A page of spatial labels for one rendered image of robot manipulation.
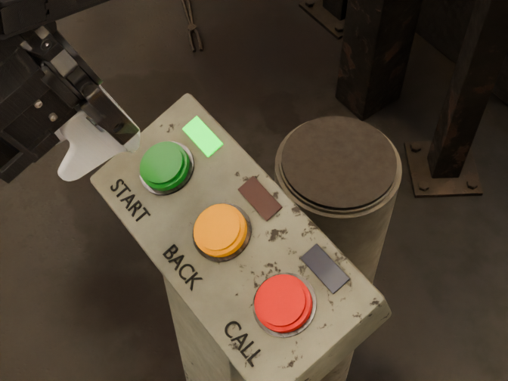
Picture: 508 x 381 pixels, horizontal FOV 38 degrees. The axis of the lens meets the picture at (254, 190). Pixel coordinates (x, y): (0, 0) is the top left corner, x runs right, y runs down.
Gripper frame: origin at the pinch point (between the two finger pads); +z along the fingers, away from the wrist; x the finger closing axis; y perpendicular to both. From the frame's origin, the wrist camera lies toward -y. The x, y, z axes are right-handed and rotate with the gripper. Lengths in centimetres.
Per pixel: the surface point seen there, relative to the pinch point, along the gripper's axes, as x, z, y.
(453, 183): -7, 82, -34
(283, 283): 14.0, 5.8, -0.8
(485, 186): -4, 85, -38
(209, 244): 7.9, 5.8, 1.4
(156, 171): 0.1, 5.8, 0.9
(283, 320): 15.9, 5.8, 0.9
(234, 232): 8.5, 5.8, -0.6
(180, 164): 1.1, 5.8, -0.9
